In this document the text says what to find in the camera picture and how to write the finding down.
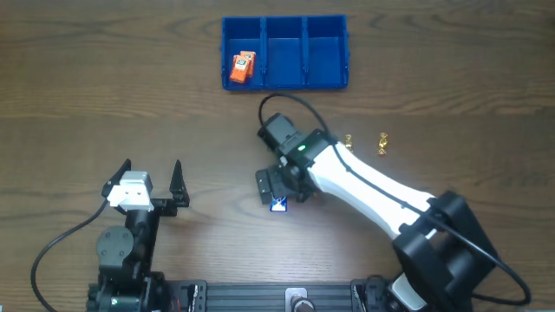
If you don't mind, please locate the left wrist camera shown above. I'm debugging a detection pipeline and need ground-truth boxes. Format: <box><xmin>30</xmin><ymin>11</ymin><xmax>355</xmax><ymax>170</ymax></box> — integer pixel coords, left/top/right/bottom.
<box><xmin>106</xmin><ymin>170</ymin><xmax>155</xmax><ymax>213</ymax></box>

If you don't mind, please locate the orange candy box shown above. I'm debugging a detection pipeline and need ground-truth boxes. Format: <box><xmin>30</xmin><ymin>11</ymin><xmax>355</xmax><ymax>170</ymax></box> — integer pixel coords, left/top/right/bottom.
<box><xmin>228</xmin><ymin>55</ymin><xmax>254</xmax><ymax>84</ymax></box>
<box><xmin>240</xmin><ymin>50</ymin><xmax>258</xmax><ymax>79</ymax></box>

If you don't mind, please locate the black cable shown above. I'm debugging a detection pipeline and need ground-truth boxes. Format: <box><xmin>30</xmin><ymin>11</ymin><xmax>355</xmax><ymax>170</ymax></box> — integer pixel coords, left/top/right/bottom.
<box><xmin>29</xmin><ymin>198</ymin><xmax>109</xmax><ymax>312</ymax></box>
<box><xmin>258</xmin><ymin>92</ymin><xmax>532</xmax><ymax>307</ymax></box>

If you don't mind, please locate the blue tray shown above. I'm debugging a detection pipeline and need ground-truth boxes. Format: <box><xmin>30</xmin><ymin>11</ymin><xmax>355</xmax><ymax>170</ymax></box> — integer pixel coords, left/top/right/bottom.
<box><xmin>220</xmin><ymin>14</ymin><xmax>350</xmax><ymax>92</ymax></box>

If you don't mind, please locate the mounting rail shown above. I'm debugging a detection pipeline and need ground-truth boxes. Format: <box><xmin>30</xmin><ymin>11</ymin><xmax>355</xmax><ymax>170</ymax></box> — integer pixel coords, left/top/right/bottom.
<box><xmin>86</xmin><ymin>279</ymin><xmax>394</xmax><ymax>312</ymax></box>

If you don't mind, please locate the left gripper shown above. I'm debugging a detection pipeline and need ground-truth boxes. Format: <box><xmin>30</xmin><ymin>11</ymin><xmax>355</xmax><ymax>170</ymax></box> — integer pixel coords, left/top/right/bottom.
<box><xmin>101</xmin><ymin>159</ymin><xmax>191</xmax><ymax>218</ymax></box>

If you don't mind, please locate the blue candy pack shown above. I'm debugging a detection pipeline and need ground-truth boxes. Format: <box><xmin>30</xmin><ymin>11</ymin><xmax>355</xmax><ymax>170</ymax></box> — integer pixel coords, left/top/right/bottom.
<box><xmin>269</xmin><ymin>195</ymin><xmax>289</xmax><ymax>213</ymax></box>

